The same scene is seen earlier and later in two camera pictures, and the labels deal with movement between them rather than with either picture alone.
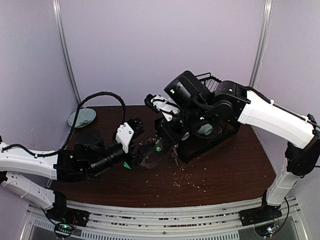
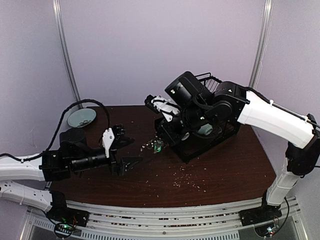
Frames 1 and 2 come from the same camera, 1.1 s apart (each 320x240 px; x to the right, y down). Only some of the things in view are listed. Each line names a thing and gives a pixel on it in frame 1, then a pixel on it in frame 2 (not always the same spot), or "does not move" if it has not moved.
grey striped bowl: [185, 136] does not move
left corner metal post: [56, 7] does not move
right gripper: [164, 130] does not move
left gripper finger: [145, 143] -> [122, 141]
